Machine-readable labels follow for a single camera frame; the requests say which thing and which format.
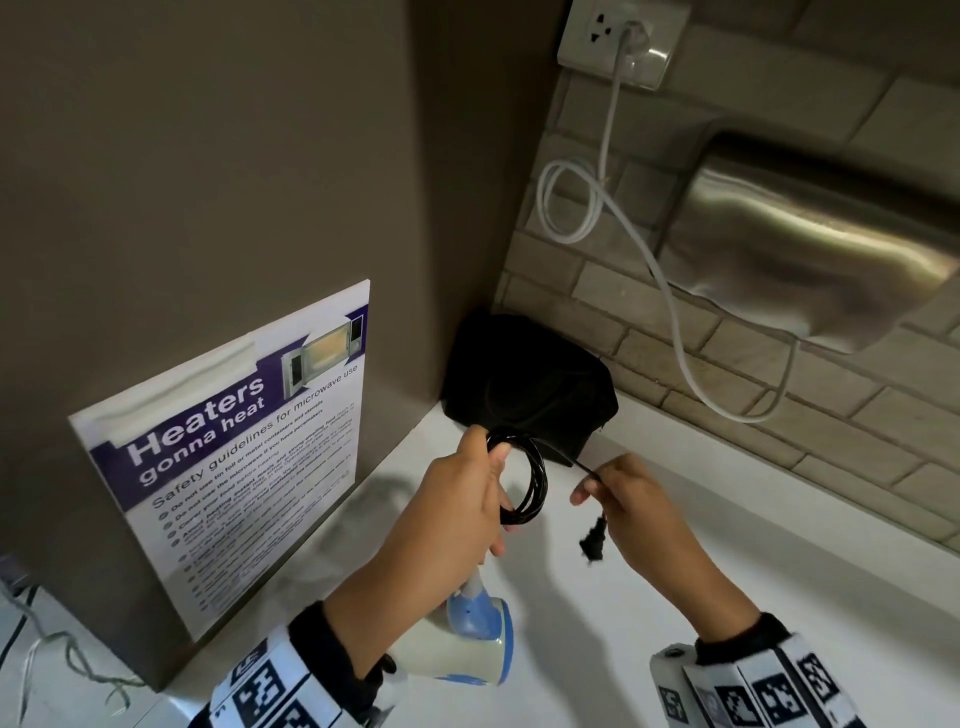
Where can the blue and white hair dryer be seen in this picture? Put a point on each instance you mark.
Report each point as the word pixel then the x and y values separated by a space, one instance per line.
pixel 465 645

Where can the person's right hand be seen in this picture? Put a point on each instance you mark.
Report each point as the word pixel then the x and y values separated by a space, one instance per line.
pixel 645 517

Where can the person's left hand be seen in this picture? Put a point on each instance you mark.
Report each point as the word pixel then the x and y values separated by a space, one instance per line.
pixel 442 517

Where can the person's left forearm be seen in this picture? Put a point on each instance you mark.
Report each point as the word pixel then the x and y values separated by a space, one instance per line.
pixel 367 622

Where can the white wall socket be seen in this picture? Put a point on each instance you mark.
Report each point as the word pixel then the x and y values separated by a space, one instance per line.
pixel 592 34

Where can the purple and white poster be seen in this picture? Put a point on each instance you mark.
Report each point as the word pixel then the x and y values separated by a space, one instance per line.
pixel 225 465

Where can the steel wall hand dryer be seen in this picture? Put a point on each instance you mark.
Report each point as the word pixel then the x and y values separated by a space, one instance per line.
pixel 802 247

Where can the right wristband with marker tags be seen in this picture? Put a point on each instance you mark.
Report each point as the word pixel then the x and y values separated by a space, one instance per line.
pixel 757 682

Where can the black fabric bag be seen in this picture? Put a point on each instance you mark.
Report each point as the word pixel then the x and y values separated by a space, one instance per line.
pixel 540 367

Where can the person's right forearm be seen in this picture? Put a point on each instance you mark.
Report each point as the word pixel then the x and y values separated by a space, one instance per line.
pixel 712 615

